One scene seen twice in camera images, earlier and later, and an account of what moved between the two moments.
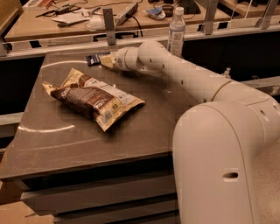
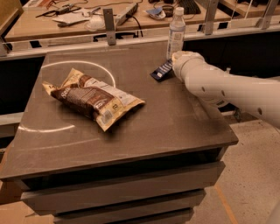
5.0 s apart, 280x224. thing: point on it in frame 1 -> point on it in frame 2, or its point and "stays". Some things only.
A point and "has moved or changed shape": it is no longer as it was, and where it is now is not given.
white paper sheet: [71, 17] stays
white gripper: [120, 62] -> [184, 61]
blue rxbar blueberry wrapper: [93, 59] has moved or changed shape
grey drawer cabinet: [68, 168] stays
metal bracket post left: [108, 20] stays
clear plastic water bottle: [177, 32] stays
